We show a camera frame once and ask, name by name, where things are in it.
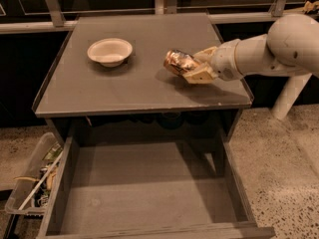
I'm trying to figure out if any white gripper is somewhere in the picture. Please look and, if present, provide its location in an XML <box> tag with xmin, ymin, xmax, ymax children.
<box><xmin>183</xmin><ymin>39</ymin><xmax>243</xmax><ymax>84</ymax></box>

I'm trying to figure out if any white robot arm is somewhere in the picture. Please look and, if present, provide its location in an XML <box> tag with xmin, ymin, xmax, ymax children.
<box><xmin>183</xmin><ymin>14</ymin><xmax>319</xmax><ymax>120</ymax></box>

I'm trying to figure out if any open grey top drawer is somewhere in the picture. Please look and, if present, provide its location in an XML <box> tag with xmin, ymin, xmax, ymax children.
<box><xmin>37</xmin><ymin>133</ymin><xmax>275</xmax><ymax>239</ymax></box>

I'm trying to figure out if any metal railing with posts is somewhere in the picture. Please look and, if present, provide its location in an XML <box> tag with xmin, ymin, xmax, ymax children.
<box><xmin>0</xmin><ymin>0</ymin><xmax>319</xmax><ymax>35</ymax></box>

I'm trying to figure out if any crushed orange soda can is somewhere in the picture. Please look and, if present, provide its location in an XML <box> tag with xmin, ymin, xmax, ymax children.
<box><xmin>163</xmin><ymin>50</ymin><xmax>200</xmax><ymax>76</ymax></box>

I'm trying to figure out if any green packet in bin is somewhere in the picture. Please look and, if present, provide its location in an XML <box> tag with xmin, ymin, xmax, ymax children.
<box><xmin>43</xmin><ymin>142</ymin><xmax>63</xmax><ymax>161</ymax></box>

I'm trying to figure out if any clear plastic storage bin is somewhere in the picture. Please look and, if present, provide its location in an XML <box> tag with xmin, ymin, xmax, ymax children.
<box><xmin>5</xmin><ymin>132</ymin><xmax>60</xmax><ymax>216</ymax></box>

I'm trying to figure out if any white stick in bin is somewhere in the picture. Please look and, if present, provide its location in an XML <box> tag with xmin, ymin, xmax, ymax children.
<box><xmin>18</xmin><ymin>151</ymin><xmax>63</xmax><ymax>210</ymax></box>

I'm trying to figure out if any white paper bowl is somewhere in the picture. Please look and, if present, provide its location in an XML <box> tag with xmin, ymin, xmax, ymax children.
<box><xmin>87</xmin><ymin>38</ymin><xmax>133</xmax><ymax>68</ymax></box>

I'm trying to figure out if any grey cabinet with counter top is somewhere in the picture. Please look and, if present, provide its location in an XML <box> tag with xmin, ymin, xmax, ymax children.
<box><xmin>33</xmin><ymin>16</ymin><xmax>252</xmax><ymax>140</ymax></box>

